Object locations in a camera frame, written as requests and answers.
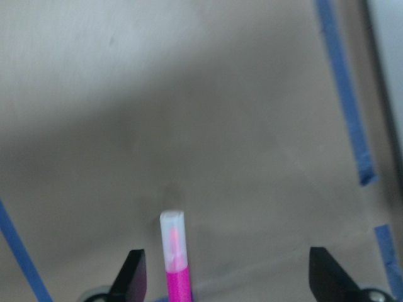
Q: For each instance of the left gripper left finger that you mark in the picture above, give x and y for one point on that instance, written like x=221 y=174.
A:
x=131 y=281

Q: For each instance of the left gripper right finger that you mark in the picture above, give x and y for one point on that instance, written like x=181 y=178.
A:
x=328 y=281

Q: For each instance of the pink marker pen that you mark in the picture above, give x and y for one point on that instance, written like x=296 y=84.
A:
x=173 y=234

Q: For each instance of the silver laptop notebook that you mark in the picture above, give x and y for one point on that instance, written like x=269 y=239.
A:
x=385 y=22

